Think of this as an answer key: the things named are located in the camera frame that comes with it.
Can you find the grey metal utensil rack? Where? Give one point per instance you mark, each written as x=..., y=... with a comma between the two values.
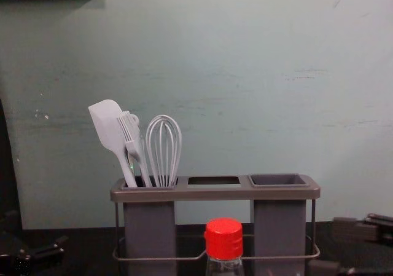
x=215, y=192

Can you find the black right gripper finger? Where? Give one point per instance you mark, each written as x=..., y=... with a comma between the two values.
x=324, y=268
x=350, y=229

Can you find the pale grey silicone whisk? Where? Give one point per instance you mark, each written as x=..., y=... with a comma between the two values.
x=163, y=153

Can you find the black table cloth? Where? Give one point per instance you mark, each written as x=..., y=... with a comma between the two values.
x=89, y=257

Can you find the pale grey utensil with loop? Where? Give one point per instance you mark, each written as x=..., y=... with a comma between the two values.
x=145, y=159

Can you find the pale grey silicone spatula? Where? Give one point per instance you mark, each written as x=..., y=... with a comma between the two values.
x=107, y=125

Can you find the clear bottle with red cap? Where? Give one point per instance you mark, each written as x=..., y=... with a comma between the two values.
x=223, y=239

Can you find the grey plastic rack bin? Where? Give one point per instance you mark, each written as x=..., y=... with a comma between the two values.
x=280, y=227
x=150, y=227

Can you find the pale grey silicone brush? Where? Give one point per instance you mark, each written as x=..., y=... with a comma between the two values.
x=126, y=128

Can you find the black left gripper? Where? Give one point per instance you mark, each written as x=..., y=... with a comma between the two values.
x=10, y=257

